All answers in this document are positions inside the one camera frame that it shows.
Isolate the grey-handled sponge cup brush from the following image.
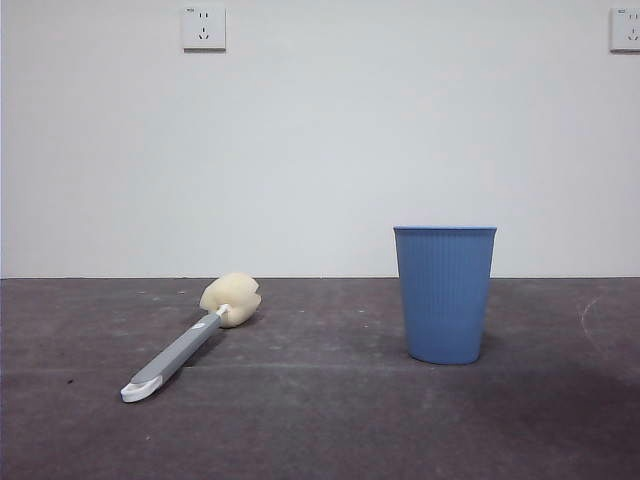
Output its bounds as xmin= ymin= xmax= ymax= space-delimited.
xmin=119 ymin=271 xmax=262 ymax=404

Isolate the blue ribbed plastic cup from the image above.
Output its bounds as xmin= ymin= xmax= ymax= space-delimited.
xmin=392 ymin=225 xmax=498 ymax=366

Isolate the white wall socket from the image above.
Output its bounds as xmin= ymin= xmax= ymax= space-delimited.
xmin=609 ymin=7 xmax=640 ymax=54
xmin=182 ymin=6 xmax=227 ymax=53

